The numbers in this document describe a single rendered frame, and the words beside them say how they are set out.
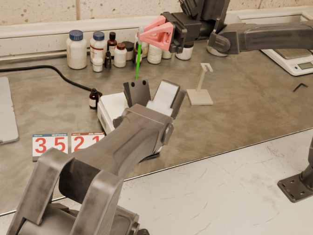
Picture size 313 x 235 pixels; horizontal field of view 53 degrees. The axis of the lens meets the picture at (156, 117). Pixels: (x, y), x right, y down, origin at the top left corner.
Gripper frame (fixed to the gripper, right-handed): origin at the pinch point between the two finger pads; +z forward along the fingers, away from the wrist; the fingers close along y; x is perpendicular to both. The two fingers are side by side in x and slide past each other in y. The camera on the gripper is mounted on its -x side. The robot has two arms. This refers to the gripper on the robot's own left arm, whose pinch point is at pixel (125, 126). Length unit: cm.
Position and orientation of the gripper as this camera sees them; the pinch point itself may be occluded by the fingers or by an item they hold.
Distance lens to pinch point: 77.9
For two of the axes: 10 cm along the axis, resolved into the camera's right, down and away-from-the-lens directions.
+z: -4.0, -0.3, 9.1
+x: 1.6, 9.8, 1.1
